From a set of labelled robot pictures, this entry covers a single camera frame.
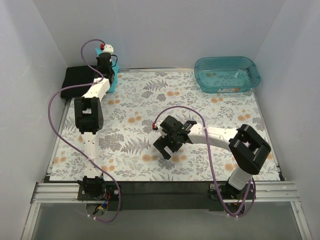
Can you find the folded black t-shirt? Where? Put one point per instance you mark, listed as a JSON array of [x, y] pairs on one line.
[[77, 75]]

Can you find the teal transparent plastic bin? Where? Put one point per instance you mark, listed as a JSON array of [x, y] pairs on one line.
[[226, 74]]

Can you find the turquoise t-shirt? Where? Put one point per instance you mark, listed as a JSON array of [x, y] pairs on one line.
[[116, 69]]

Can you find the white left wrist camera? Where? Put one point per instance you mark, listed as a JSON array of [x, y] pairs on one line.
[[106, 48]]

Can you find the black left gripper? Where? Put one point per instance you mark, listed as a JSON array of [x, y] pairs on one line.
[[108, 75]]

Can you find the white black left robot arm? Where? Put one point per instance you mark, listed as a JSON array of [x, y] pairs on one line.
[[89, 121]]

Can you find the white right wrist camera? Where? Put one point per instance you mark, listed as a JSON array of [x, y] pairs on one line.
[[156, 126]]

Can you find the floral patterned table mat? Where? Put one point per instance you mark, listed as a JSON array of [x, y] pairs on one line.
[[126, 140]]

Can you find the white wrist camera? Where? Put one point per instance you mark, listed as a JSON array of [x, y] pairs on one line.
[[156, 126], [106, 48]]

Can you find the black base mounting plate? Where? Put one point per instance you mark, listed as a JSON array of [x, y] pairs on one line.
[[166, 195]]

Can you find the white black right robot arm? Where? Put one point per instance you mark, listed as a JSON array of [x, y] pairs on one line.
[[248, 148]]

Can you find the aluminium frame rail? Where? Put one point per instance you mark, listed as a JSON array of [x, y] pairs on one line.
[[67, 192]]

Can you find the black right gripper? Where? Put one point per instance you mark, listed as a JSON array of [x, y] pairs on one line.
[[169, 142]]

